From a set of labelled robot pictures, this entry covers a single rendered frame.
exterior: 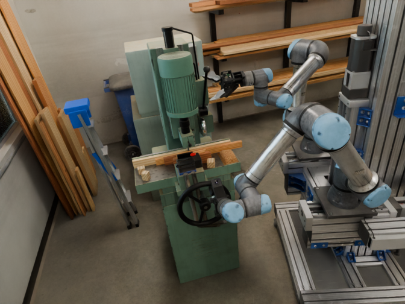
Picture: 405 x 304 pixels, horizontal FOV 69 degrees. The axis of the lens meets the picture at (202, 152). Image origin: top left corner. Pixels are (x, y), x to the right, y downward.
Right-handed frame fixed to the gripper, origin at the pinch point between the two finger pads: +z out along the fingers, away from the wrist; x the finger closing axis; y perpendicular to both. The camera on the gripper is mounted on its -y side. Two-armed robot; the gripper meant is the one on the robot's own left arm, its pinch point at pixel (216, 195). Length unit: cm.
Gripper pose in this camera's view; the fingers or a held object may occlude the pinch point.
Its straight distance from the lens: 144.7
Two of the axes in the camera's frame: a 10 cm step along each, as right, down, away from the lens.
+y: 1.8, 9.8, 0.1
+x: 9.7, -1.8, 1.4
